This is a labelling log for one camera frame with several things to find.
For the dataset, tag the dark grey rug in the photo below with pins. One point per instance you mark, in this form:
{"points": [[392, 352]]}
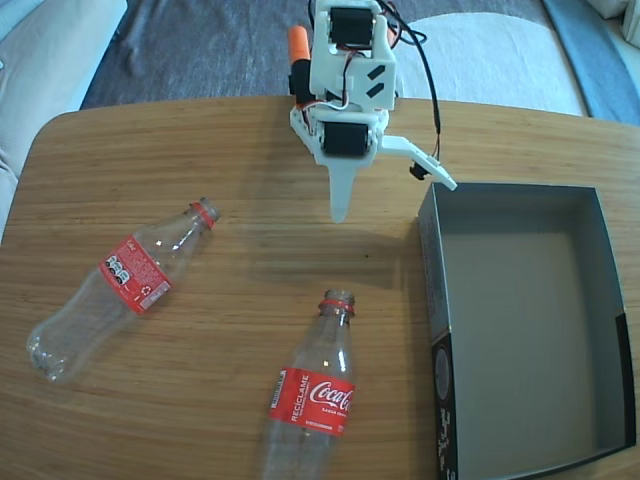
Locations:
{"points": [[200, 50]]}

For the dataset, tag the flat white camera mount plate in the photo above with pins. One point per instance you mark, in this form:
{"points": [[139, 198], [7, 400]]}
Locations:
{"points": [[405, 147]]}

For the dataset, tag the orange and black clamp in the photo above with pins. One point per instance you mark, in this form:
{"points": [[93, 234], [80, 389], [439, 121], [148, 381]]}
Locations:
{"points": [[299, 42]]}

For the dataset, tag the grey cardboard box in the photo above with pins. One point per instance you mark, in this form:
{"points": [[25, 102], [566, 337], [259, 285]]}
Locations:
{"points": [[525, 325]]}

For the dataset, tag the white sofa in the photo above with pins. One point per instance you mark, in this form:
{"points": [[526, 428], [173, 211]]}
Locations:
{"points": [[40, 75]]}

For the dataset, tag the white cloth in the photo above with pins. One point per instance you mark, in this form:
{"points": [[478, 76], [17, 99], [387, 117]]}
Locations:
{"points": [[500, 65]]}

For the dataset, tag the blue fabric strip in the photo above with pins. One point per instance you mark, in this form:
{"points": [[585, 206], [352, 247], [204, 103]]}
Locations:
{"points": [[600, 75]]}

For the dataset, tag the white upholstered furniture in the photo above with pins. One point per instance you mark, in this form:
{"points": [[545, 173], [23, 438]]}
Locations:
{"points": [[631, 27]]}

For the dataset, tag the clear bottle with red label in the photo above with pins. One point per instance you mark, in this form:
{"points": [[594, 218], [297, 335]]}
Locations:
{"points": [[135, 275], [312, 400]]}

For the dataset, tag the small black camera module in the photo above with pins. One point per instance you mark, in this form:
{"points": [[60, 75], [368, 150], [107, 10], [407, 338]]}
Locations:
{"points": [[417, 171]]}

